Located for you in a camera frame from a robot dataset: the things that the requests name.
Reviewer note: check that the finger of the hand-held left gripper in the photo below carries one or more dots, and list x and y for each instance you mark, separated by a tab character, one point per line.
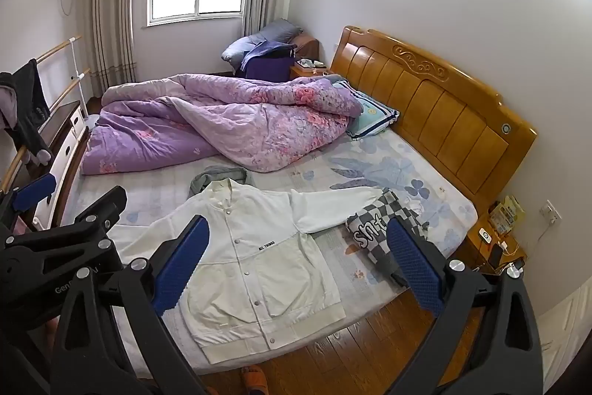
32	191
104	205

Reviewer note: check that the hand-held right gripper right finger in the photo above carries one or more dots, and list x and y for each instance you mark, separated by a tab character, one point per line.
414	265

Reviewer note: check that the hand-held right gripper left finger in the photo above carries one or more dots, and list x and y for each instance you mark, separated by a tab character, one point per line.
180	265

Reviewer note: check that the white snap-button jacket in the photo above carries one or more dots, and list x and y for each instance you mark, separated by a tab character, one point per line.
259	274

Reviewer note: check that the grey hoodie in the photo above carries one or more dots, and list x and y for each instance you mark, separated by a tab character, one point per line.
217	174

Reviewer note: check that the dark hanging clothes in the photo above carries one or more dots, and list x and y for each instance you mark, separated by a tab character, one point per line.
25	99

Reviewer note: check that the white dresser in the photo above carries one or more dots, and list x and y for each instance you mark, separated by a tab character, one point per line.
64	145

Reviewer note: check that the black white checkered garment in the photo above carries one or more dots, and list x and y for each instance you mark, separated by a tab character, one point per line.
370	219

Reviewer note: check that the wooden nightstand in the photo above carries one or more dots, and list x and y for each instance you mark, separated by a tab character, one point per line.
476	247
305	72

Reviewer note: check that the black phone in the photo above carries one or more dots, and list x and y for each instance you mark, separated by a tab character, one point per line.
496	255

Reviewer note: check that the yellow packets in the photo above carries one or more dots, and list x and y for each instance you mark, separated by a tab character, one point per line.
508	212

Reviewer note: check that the orange slipper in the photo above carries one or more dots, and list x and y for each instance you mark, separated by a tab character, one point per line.
254	379

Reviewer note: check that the wooden barre rack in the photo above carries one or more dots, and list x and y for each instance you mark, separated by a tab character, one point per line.
60	46

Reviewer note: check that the wooden bed headboard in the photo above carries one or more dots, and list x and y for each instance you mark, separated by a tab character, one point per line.
439	112

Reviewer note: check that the white wardrobe door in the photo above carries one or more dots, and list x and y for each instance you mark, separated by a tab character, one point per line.
559	330

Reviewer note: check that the dark purple cloth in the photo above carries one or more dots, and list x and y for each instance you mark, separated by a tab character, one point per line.
268	69

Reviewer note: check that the blue grey pillow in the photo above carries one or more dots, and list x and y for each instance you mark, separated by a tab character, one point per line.
268	34

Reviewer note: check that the brown chair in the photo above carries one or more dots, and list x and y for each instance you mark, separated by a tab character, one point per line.
310	45

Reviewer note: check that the wall outlet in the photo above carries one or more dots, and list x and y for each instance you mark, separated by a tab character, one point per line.
550	212

